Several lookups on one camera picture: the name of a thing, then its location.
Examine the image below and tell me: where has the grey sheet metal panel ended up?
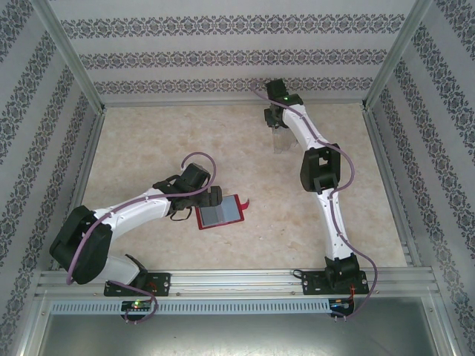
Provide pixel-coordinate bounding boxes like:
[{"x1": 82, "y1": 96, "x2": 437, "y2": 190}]
[{"x1": 22, "y1": 313, "x2": 457, "y2": 356}]

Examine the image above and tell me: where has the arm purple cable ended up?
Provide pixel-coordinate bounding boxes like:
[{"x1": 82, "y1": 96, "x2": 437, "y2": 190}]
[
  {"x1": 249, "y1": 85, "x2": 381, "y2": 322},
  {"x1": 66, "y1": 151, "x2": 217, "y2": 326}
]

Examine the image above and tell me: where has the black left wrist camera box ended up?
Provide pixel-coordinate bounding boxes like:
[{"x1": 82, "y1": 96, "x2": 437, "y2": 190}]
[{"x1": 180, "y1": 162, "x2": 209, "y2": 186}]

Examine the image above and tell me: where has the thin aluminium wall rail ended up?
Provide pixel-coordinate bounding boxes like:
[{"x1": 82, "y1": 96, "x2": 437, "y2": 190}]
[{"x1": 102, "y1": 99, "x2": 368, "y2": 109}]

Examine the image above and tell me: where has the aluminium side rail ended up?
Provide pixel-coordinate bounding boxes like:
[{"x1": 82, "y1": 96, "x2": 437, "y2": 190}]
[
  {"x1": 361, "y1": 105, "x2": 423, "y2": 268},
  {"x1": 50, "y1": 109, "x2": 108, "y2": 271}
]

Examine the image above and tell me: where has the red card holder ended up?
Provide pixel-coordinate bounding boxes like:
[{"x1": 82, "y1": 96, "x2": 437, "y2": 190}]
[{"x1": 195, "y1": 193, "x2": 252, "y2": 231}]

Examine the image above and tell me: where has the small controller circuit board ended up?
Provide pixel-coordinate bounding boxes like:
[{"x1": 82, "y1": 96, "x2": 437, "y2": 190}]
[
  {"x1": 121, "y1": 300, "x2": 154, "y2": 312},
  {"x1": 329, "y1": 297, "x2": 356, "y2": 311}
]

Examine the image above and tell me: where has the thin black cable loop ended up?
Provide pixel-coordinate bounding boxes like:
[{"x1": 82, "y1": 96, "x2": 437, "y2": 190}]
[{"x1": 168, "y1": 208, "x2": 194, "y2": 223}]

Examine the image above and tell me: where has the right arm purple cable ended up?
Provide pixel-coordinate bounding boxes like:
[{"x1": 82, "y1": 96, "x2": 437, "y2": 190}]
[{"x1": 249, "y1": 85, "x2": 381, "y2": 322}]

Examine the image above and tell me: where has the aluminium frame post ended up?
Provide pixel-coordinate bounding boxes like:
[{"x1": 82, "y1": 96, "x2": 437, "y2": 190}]
[
  {"x1": 33, "y1": 0, "x2": 107, "y2": 114},
  {"x1": 360, "y1": 0, "x2": 434, "y2": 112}
]

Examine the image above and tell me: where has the clear acrylic card stand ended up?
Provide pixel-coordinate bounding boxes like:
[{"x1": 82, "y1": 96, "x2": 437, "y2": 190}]
[{"x1": 272, "y1": 124, "x2": 296, "y2": 154}]

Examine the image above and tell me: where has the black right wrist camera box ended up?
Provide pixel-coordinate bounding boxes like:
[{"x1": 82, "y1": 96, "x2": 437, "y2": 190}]
[{"x1": 265, "y1": 79, "x2": 287, "y2": 100}]

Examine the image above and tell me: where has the perforated grey cable tray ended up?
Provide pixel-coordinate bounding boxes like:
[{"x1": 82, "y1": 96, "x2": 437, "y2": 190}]
[{"x1": 49, "y1": 299, "x2": 332, "y2": 316}]

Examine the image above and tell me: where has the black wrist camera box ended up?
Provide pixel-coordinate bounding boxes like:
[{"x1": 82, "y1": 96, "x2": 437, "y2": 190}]
[
  {"x1": 180, "y1": 162, "x2": 209, "y2": 186},
  {"x1": 265, "y1": 79, "x2": 287, "y2": 100}
]

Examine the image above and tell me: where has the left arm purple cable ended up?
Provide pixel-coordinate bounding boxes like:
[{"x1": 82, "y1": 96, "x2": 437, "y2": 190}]
[{"x1": 66, "y1": 151, "x2": 217, "y2": 326}]

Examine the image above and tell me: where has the long aluminium base rail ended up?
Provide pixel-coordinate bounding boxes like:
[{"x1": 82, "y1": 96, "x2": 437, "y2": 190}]
[{"x1": 36, "y1": 268, "x2": 436, "y2": 299}]

